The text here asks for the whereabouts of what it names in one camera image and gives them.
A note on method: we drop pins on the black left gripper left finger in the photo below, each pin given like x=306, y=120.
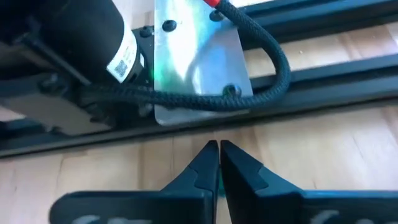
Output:
x=186, y=199

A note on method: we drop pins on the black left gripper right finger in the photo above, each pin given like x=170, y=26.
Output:
x=261, y=199

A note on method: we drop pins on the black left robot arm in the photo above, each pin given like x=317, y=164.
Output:
x=71, y=40

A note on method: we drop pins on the black aluminium table frame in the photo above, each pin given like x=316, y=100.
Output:
x=326, y=90

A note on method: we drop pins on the silver metal bracket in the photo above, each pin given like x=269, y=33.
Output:
x=192, y=56

